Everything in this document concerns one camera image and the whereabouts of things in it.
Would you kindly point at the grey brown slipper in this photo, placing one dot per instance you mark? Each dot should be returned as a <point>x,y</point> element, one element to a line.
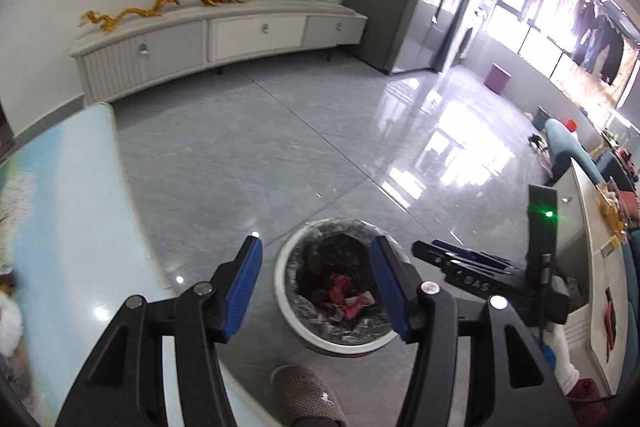
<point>305,392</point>

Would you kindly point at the red snack wrapper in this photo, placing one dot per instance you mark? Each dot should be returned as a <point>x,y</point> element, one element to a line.
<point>338,284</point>

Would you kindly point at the black bin liner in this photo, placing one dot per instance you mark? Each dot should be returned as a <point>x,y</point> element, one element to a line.
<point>327,252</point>

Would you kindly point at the small black floor object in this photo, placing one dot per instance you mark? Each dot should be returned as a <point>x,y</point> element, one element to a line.
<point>538,143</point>

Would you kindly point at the white round trash bin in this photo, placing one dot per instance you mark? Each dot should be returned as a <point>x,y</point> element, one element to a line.
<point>286,302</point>

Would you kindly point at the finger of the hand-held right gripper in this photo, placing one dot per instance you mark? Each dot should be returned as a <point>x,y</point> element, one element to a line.
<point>434,254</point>
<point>470,252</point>

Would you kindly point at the red packet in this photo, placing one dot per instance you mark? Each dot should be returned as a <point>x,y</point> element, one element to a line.
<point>609,317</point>

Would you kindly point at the long golden dragon ornament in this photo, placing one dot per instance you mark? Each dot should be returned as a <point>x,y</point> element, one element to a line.
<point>132,13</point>

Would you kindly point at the blue sofa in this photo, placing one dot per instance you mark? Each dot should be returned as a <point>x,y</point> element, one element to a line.
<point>562,142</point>

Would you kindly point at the table with blue printed top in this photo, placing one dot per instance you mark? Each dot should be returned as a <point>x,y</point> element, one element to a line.
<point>75,207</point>

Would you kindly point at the blue bucket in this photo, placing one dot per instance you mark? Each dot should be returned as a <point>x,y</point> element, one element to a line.
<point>540,118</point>

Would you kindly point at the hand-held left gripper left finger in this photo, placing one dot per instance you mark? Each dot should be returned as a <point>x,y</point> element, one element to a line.
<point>244,289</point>

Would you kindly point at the white coffee table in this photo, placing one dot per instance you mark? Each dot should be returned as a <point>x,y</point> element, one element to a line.
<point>595,267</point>

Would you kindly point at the pink white wrapper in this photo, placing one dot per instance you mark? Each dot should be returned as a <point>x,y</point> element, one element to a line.
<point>361,302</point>

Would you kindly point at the pile of yellow red wrappers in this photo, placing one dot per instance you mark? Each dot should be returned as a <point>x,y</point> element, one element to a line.
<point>620,204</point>

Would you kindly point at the purple stool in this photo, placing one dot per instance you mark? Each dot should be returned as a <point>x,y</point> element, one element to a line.
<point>496,78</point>

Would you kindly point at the white television cabinet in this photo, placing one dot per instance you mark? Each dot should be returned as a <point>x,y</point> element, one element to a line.
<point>250,34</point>

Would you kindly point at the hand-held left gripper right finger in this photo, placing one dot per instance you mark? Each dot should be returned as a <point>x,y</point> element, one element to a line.
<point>391,294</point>

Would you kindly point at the person's right hand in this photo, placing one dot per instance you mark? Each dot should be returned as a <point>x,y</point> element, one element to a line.
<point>565,359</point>

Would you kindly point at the white crumpled tissue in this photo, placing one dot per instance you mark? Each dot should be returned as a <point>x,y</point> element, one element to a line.
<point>7,322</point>

